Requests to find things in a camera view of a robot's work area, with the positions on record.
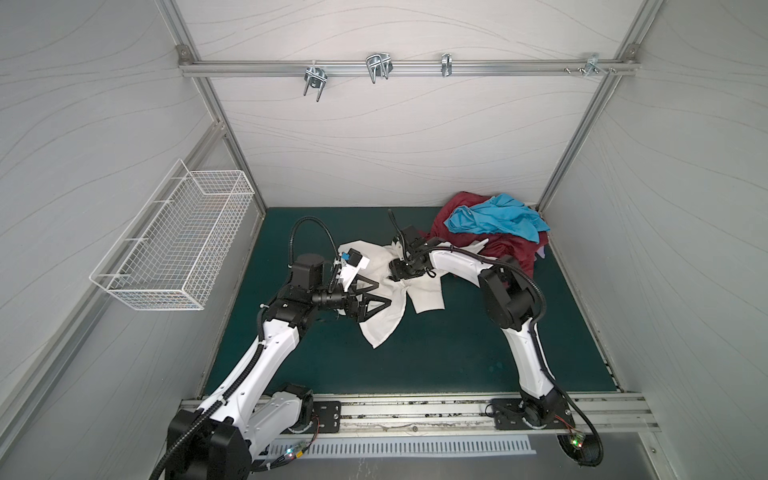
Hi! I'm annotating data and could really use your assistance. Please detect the white shirt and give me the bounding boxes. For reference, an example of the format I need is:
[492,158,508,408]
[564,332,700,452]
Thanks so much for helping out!
[338,240,490,348]

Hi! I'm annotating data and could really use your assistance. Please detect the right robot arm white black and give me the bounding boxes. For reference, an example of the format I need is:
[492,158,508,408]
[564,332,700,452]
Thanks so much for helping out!
[389,227,604,467]

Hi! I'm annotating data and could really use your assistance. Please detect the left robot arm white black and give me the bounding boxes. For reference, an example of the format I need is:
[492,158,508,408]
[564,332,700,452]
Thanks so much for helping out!
[150,248,391,479]

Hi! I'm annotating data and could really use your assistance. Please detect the turquoise blue cloth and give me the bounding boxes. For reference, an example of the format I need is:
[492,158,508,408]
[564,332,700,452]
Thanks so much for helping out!
[443,194,550,243]

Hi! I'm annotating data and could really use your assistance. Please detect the maroon satin shirt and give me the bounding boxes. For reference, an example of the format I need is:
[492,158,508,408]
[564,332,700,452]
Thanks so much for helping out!
[426,191,549,277]

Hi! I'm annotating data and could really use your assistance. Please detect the white ventilation grille strip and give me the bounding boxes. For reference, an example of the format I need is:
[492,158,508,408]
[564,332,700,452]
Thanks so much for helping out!
[304,434,536,460]

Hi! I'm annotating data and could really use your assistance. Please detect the metal u-bolt clamp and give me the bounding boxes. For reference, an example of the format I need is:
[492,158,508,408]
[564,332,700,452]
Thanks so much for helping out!
[441,53,453,78]
[303,65,328,102]
[365,52,393,84]

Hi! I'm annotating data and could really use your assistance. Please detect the aluminium top crossbar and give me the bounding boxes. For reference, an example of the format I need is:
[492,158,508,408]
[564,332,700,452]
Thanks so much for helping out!
[179,56,641,78]

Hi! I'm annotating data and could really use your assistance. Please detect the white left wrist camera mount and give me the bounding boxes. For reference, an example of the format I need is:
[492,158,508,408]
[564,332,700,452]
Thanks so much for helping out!
[337,248,370,292]

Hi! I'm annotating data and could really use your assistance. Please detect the white wire basket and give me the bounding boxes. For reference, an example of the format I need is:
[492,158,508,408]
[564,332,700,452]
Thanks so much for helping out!
[89,159,254,311]

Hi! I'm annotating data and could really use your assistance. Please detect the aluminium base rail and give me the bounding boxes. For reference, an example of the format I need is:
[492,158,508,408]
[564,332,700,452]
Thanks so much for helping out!
[179,391,661,438]

